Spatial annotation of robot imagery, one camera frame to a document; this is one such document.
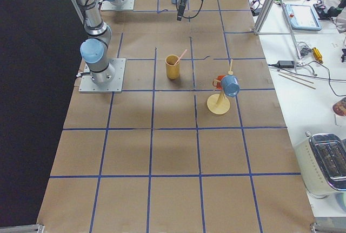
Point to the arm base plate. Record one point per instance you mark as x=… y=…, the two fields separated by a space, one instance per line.
x=128 y=6
x=110 y=80

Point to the wooden mug tree stand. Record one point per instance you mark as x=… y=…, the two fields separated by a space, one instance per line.
x=218 y=103

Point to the yellow handled tool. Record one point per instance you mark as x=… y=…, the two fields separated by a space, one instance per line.
x=317 y=55

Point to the black power adapter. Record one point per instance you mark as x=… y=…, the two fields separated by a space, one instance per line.
x=286 y=64

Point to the bamboo chopstick holder cup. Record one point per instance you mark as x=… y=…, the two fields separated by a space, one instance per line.
x=172 y=69

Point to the blue hanging mug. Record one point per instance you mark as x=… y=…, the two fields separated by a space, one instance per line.
x=230 y=85

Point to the silver toaster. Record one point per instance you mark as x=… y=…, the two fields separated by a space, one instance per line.
x=321 y=158

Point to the teach pendant tablet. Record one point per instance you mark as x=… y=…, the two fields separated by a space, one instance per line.
x=302 y=17

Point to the wooden chopstick on desk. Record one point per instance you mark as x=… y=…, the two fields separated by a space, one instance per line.
x=293 y=80
x=295 y=77

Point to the orange hanging mug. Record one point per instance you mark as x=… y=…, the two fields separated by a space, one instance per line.
x=217 y=82

